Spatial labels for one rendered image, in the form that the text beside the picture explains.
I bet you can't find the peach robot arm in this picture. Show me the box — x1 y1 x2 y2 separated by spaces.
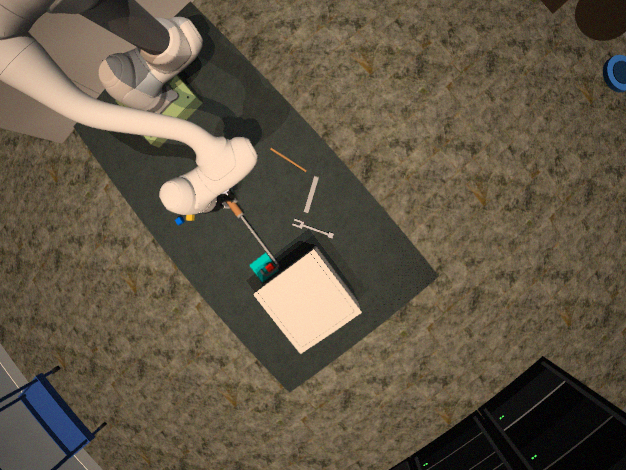
0 0 258 215

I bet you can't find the teal square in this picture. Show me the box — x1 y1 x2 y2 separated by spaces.
249 253 279 282

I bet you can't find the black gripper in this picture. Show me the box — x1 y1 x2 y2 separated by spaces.
207 190 238 213

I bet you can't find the cream flat bar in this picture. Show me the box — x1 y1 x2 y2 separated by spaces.
304 176 319 213

